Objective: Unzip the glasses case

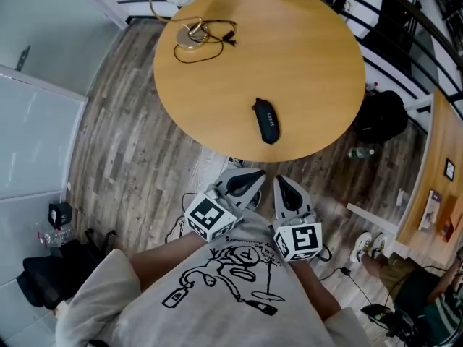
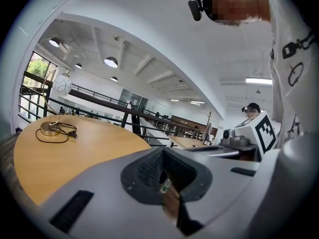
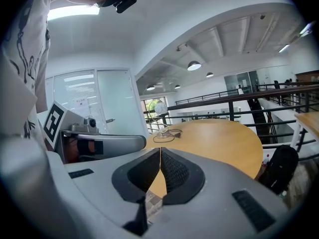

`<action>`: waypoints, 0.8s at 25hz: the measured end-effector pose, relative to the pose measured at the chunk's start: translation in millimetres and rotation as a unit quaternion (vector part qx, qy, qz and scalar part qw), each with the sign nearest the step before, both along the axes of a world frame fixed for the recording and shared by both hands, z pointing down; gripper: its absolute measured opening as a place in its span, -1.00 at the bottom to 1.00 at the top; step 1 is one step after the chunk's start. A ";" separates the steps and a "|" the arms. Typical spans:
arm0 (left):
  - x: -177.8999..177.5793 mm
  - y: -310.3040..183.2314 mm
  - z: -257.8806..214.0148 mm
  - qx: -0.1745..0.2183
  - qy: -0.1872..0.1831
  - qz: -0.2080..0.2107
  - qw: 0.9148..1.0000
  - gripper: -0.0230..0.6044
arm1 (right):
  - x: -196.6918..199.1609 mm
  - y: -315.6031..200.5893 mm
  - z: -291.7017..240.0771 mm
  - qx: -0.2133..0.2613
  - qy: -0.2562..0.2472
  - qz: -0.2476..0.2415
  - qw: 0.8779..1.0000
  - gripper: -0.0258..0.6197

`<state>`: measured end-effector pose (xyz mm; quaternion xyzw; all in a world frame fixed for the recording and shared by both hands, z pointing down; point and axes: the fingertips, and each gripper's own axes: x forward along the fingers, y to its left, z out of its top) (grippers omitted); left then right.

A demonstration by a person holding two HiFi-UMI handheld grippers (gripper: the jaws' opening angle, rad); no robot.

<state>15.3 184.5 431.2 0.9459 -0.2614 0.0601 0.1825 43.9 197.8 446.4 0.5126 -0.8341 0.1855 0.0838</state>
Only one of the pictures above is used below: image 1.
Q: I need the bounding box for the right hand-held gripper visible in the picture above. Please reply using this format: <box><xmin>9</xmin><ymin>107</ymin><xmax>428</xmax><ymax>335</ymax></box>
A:
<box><xmin>271</xmin><ymin>174</ymin><xmax>323</xmax><ymax>263</ymax></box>

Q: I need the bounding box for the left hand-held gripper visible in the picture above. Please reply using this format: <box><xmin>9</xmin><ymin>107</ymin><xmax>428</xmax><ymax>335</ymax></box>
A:
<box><xmin>184</xmin><ymin>168</ymin><xmax>267</xmax><ymax>244</ymax></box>

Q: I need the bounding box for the black glasses case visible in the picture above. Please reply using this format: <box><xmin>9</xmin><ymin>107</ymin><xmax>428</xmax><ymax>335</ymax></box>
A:
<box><xmin>250</xmin><ymin>97</ymin><xmax>282</xmax><ymax>146</ymax></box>

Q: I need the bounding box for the person's left forearm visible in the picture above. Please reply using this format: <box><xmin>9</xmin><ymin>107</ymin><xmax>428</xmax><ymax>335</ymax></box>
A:
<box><xmin>128</xmin><ymin>232</ymin><xmax>208</xmax><ymax>293</ymax></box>

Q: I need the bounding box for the person's right forearm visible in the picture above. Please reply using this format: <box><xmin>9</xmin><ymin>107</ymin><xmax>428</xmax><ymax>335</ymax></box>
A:
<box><xmin>289</xmin><ymin>257</ymin><xmax>343</xmax><ymax>321</ymax></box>

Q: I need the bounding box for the green plastic bottle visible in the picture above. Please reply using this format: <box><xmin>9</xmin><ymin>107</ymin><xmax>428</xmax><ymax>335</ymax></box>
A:
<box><xmin>347</xmin><ymin>146</ymin><xmax>375</xmax><ymax>160</ymax></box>

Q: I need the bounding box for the white table leg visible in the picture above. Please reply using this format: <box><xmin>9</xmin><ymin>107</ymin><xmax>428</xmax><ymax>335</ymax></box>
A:
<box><xmin>346</xmin><ymin>202</ymin><xmax>399</xmax><ymax>235</ymax></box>

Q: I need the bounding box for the black backpack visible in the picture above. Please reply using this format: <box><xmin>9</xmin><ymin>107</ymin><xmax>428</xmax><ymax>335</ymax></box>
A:
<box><xmin>352</xmin><ymin>90</ymin><xmax>409</xmax><ymax>145</ymax></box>

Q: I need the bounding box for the grey printed t-shirt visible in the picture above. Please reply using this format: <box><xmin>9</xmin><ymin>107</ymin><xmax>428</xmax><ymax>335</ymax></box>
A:
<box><xmin>54</xmin><ymin>207</ymin><xmax>370</xmax><ymax>347</ymax></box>

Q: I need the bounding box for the white and maroon book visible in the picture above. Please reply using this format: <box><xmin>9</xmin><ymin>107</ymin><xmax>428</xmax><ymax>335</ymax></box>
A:
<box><xmin>417</xmin><ymin>189</ymin><xmax>444</xmax><ymax>233</ymax></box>

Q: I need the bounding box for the black device with screen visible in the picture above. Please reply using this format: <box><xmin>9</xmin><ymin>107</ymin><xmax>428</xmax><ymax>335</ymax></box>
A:
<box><xmin>360</xmin><ymin>303</ymin><xmax>417</xmax><ymax>340</ymax></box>

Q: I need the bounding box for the gold lamp with white globe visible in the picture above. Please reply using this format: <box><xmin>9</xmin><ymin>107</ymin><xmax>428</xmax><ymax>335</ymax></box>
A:
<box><xmin>149</xmin><ymin>0</ymin><xmax>218</xmax><ymax>52</ymax></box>

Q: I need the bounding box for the brown flat box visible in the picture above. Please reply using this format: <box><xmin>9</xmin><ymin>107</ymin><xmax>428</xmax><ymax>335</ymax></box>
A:
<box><xmin>435</xmin><ymin>194</ymin><xmax>463</xmax><ymax>244</ymax></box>

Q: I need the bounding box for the black framed picture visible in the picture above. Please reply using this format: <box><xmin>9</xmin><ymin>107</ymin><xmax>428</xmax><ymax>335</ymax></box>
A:
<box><xmin>443</xmin><ymin>158</ymin><xmax>457</xmax><ymax>182</ymax></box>

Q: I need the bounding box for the small black box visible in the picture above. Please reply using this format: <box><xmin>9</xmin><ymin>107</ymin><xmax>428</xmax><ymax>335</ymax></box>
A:
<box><xmin>48</xmin><ymin>201</ymin><xmax>74</xmax><ymax>229</ymax></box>

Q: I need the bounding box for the black metal railing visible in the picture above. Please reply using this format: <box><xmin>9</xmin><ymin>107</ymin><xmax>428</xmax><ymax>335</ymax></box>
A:
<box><xmin>303</xmin><ymin>0</ymin><xmax>463</xmax><ymax>112</ymax></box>

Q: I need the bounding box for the clear plastic bottle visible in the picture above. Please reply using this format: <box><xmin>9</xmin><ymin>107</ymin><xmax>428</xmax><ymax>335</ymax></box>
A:
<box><xmin>35</xmin><ymin>222</ymin><xmax>75</xmax><ymax>248</ymax></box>

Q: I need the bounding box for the black office chair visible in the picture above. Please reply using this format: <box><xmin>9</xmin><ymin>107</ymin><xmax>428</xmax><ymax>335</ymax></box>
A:
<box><xmin>22</xmin><ymin>227</ymin><xmax>117</xmax><ymax>311</ymax></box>

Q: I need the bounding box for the black door latch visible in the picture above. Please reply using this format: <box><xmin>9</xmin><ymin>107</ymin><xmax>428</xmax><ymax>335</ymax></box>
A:
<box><xmin>15</xmin><ymin>45</ymin><xmax>32</xmax><ymax>72</ymax></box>

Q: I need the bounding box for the thin floor cable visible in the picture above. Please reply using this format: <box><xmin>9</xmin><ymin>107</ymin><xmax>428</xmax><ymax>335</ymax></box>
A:
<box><xmin>164</xmin><ymin>192</ymin><xmax>199</xmax><ymax>244</ymax></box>

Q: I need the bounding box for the black floor cable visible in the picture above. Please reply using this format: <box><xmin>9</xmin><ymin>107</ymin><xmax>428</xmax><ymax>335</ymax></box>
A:
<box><xmin>317</xmin><ymin>243</ymin><xmax>394</xmax><ymax>305</ymax></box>

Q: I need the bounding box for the black lamp cable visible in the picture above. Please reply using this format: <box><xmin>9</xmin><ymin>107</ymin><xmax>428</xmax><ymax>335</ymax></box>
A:
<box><xmin>173</xmin><ymin>19</ymin><xmax>239</xmax><ymax>65</ymax></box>

